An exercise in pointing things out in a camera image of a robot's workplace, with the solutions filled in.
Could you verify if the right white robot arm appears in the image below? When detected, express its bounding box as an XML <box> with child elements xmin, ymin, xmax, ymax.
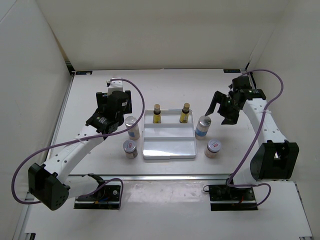
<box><xmin>206</xmin><ymin>89</ymin><xmax>299</xmax><ymax>200</ymax></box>

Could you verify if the white plastic organizer tray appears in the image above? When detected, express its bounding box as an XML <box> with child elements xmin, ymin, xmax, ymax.
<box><xmin>142</xmin><ymin>109</ymin><xmax>197</xmax><ymax>161</ymax></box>

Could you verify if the white-lid spice jar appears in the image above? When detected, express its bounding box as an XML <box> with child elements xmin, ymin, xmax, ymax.
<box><xmin>123</xmin><ymin>139</ymin><xmax>138</xmax><ymax>159</ymax></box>
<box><xmin>204</xmin><ymin>138</ymin><xmax>222</xmax><ymax>159</ymax></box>

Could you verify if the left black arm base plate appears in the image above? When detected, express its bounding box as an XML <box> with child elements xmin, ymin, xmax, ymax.
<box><xmin>73</xmin><ymin>173</ymin><xmax>124</xmax><ymax>210</ymax></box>

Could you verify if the yellow bottle cork cap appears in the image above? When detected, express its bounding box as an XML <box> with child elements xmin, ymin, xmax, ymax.
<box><xmin>153</xmin><ymin>104</ymin><xmax>161</xmax><ymax>124</ymax></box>
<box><xmin>179</xmin><ymin>102</ymin><xmax>190</xmax><ymax>124</ymax></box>

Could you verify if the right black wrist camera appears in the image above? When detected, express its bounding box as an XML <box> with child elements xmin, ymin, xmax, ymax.
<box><xmin>228</xmin><ymin>76</ymin><xmax>252</xmax><ymax>97</ymax></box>

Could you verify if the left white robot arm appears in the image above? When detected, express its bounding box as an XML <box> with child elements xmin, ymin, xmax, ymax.
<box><xmin>28</xmin><ymin>90</ymin><xmax>132</xmax><ymax>211</ymax></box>

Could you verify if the silver-lid pink-label shaker jar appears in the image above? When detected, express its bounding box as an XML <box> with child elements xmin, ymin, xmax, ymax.
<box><xmin>124</xmin><ymin>116</ymin><xmax>140</xmax><ymax>140</ymax></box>

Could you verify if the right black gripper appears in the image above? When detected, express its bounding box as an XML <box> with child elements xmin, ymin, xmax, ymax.
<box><xmin>205</xmin><ymin>91</ymin><xmax>241</xmax><ymax>125</ymax></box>

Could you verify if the silver-lid blue-label shaker jar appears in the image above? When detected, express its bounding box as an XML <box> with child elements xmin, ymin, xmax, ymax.
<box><xmin>195</xmin><ymin>115</ymin><xmax>212</xmax><ymax>140</ymax></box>

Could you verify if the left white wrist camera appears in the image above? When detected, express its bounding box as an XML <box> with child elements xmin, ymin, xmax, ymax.
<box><xmin>106</xmin><ymin>77</ymin><xmax>123</xmax><ymax>96</ymax></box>

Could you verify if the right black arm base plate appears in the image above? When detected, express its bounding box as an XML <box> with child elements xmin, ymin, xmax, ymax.
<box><xmin>202</xmin><ymin>184</ymin><xmax>258</xmax><ymax>212</ymax></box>

